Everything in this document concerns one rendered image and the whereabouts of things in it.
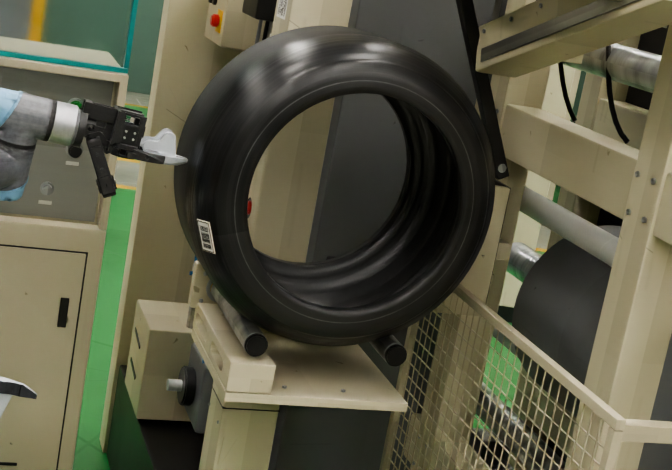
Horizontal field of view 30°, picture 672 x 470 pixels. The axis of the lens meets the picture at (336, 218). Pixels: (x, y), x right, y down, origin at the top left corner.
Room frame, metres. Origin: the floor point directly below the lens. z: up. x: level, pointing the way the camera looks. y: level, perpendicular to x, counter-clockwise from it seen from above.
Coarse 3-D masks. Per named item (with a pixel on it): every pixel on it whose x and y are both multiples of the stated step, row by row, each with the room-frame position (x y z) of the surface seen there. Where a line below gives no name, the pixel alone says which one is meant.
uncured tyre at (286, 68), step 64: (256, 64) 2.26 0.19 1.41; (320, 64) 2.21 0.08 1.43; (384, 64) 2.24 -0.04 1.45; (192, 128) 2.30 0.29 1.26; (256, 128) 2.17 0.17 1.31; (448, 128) 2.28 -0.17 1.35; (192, 192) 2.19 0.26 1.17; (448, 192) 2.55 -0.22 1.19; (256, 256) 2.17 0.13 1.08; (384, 256) 2.56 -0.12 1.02; (448, 256) 2.30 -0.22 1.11; (256, 320) 2.22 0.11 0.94; (320, 320) 2.22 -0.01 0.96; (384, 320) 2.27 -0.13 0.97
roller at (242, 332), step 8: (216, 296) 2.45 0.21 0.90; (224, 304) 2.39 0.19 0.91; (224, 312) 2.37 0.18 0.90; (232, 312) 2.33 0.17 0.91; (232, 320) 2.31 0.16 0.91; (240, 320) 2.28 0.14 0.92; (248, 320) 2.27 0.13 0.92; (232, 328) 2.30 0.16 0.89; (240, 328) 2.25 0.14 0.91; (248, 328) 2.23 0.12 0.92; (256, 328) 2.23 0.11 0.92; (240, 336) 2.23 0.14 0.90; (248, 336) 2.20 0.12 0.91; (256, 336) 2.20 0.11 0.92; (264, 336) 2.21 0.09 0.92; (248, 344) 2.19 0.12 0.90; (256, 344) 2.20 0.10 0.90; (264, 344) 2.20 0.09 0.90; (248, 352) 2.20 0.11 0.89; (256, 352) 2.20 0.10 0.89; (264, 352) 2.21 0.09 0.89
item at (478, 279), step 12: (504, 192) 2.67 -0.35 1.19; (504, 204) 2.67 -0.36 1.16; (492, 216) 2.66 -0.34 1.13; (504, 216) 2.67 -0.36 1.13; (492, 228) 2.67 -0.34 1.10; (492, 240) 2.67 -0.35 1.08; (480, 252) 2.66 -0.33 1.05; (492, 252) 2.67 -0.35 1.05; (480, 264) 2.66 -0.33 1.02; (492, 264) 2.67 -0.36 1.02; (468, 276) 2.66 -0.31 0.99; (480, 276) 2.66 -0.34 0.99; (468, 288) 2.66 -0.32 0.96; (480, 288) 2.67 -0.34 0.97; (444, 300) 2.64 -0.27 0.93; (456, 300) 2.65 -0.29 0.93; (444, 312) 2.64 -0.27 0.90; (456, 312) 2.65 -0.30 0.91; (468, 312) 2.66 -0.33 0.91
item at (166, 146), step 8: (168, 136) 2.22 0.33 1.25; (144, 144) 2.21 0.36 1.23; (152, 144) 2.21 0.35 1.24; (160, 144) 2.22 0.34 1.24; (168, 144) 2.22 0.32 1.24; (152, 152) 2.21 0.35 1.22; (160, 152) 2.22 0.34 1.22; (168, 152) 2.23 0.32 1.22; (168, 160) 2.22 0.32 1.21; (176, 160) 2.23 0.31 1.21; (184, 160) 2.24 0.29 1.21
